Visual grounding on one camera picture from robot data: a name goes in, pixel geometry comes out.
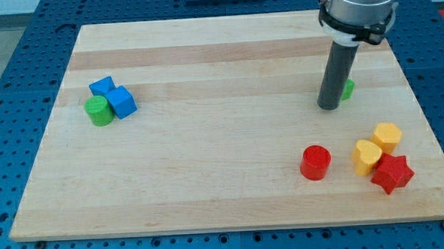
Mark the green star block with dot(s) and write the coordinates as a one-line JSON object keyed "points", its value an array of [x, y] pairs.
{"points": [[348, 90]]}

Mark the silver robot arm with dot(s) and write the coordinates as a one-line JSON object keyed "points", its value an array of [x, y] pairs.
{"points": [[350, 22]]}

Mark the red star block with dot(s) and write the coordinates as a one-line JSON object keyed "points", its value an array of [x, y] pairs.
{"points": [[392, 172]]}

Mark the wooden board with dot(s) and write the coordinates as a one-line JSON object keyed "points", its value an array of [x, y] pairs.
{"points": [[226, 107]]}

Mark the red cylinder block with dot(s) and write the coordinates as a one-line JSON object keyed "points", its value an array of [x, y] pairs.
{"points": [[315, 162]]}

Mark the blue cube block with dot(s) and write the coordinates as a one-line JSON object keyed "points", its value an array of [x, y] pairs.
{"points": [[121, 101]]}

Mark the green cylinder block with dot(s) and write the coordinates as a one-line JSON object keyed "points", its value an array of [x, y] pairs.
{"points": [[98, 109]]}

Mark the blue triangle block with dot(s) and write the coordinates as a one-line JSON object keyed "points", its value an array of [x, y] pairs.
{"points": [[102, 87]]}

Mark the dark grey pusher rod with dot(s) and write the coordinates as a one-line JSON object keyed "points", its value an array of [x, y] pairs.
{"points": [[334, 80]]}

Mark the yellow heart block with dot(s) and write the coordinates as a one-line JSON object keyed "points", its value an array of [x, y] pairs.
{"points": [[365, 156]]}

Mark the yellow hexagon block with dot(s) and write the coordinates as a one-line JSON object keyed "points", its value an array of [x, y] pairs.
{"points": [[387, 136]]}

